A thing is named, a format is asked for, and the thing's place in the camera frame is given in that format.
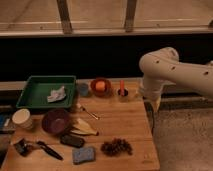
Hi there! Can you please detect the black binder clip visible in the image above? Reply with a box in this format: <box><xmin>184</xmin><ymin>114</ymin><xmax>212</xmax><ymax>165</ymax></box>
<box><xmin>13</xmin><ymin>139</ymin><xmax>32</xmax><ymax>156</ymax></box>

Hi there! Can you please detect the blue sponge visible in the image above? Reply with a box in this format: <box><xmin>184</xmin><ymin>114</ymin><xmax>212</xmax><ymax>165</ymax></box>
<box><xmin>72</xmin><ymin>147</ymin><xmax>95</xmax><ymax>165</ymax></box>

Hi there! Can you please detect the black eraser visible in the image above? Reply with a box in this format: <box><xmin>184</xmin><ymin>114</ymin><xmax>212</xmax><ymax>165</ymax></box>
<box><xmin>60</xmin><ymin>135</ymin><xmax>85</xmax><ymax>148</ymax></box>

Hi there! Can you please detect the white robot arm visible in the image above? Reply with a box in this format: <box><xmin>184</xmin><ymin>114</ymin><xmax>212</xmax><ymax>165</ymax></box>
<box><xmin>139</xmin><ymin>47</ymin><xmax>213</xmax><ymax>112</ymax></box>

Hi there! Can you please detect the banana peel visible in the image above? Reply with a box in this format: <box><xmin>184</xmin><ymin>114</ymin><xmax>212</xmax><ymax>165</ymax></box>
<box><xmin>71</xmin><ymin>118</ymin><xmax>98</xmax><ymax>136</ymax></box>

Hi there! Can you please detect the orange marker in holder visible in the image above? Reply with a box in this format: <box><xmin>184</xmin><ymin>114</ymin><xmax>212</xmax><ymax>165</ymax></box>
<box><xmin>118</xmin><ymin>80</ymin><xmax>128</xmax><ymax>97</ymax></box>

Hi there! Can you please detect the purple bowl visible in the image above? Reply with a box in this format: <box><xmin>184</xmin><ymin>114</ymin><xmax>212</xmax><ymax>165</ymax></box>
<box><xmin>41</xmin><ymin>109</ymin><xmax>70</xmax><ymax>135</ymax></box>

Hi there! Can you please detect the metal fork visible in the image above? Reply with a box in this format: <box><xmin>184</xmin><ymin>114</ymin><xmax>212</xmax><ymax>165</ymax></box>
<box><xmin>77</xmin><ymin>103</ymin><xmax>100</xmax><ymax>120</ymax></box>

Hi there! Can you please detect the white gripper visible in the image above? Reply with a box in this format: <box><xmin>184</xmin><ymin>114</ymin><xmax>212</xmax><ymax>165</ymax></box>
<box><xmin>138</xmin><ymin>77</ymin><xmax>164</xmax><ymax>113</ymax></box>

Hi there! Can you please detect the green plastic tray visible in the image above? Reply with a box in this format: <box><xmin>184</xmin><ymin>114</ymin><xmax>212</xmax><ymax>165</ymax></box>
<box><xmin>16</xmin><ymin>75</ymin><xmax>76</xmax><ymax>109</ymax></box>

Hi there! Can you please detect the brown pine cone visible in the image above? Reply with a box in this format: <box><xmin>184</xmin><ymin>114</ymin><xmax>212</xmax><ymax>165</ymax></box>
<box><xmin>100</xmin><ymin>138</ymin><xmax>133</xmax><ymax>156</ymax></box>

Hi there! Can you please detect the white paper cup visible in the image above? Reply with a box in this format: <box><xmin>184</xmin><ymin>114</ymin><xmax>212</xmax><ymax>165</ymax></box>
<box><xmin>12</xmin><ymin>109</ymin><xmax>33</xmax><ymax>130</ymax></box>

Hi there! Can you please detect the blue object at left edge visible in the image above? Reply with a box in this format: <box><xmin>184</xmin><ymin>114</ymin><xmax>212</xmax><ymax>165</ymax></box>
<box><xmin>0</xmin><ymin>115</ymin><xmax>13</xmax><ymax>131</ymax></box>

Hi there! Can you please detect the red bowl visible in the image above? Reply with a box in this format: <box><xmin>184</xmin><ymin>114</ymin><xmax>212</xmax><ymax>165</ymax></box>
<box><xmin>90</xmin><ymin>78</ymin><xmax>111</xmax><ymax>97</ymax></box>

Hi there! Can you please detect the black handled brush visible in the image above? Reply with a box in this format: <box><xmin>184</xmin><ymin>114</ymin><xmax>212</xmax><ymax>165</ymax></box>
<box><xmin>36</xmin><ymin>141</ymin><xmax>63</xmax><ymax>160</ymax></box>

